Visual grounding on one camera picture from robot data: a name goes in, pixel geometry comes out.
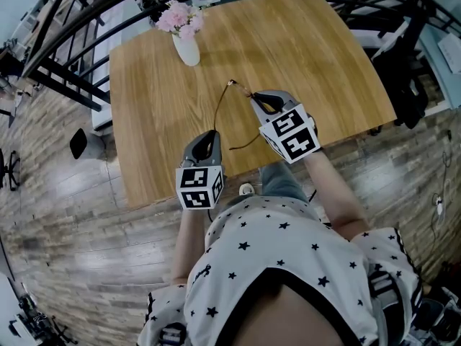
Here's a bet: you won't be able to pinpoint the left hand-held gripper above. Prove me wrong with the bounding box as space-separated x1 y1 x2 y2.
175 130 227 211

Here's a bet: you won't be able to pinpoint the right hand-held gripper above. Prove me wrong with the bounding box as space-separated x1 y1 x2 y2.
251 90 322 164

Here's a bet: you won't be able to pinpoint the brown-framed eyeglasses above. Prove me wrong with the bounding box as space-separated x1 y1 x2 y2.
212 79 262 151

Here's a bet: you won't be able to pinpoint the person's left forearm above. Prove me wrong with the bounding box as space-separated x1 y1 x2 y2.
171 207 210 286

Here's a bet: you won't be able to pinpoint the person's right forearm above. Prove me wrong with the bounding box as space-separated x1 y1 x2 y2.
304 149 372 243

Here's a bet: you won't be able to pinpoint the grey denim shorts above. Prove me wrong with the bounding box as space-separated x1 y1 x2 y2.
223 160 310 212

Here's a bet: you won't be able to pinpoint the white ceramic vase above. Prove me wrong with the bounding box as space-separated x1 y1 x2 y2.
171 32 201 67

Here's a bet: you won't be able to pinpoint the white star-print shirt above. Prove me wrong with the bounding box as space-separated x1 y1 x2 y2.
138 195 424 346

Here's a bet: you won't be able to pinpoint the grey bin with black lid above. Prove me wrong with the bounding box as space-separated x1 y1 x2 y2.
69 127 109 161

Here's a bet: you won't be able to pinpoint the pink flower bouquet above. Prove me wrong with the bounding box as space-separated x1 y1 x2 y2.
155 0 206 41

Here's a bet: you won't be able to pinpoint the black chair with dark clothes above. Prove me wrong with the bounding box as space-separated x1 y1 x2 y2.
370 30 431 131

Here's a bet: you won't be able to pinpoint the black metal railing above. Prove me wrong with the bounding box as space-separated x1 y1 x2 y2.
19 0 461 113

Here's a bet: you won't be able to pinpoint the light blue desk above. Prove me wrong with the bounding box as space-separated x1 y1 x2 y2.
413 23 461 118

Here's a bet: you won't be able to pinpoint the white box appliance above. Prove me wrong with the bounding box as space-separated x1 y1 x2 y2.
437 34 461 74

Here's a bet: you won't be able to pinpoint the black office chair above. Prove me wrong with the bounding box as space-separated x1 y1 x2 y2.
0 148 22 192

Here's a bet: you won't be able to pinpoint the black tripod equipment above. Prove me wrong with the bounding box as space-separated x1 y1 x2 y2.
6 290 79 346

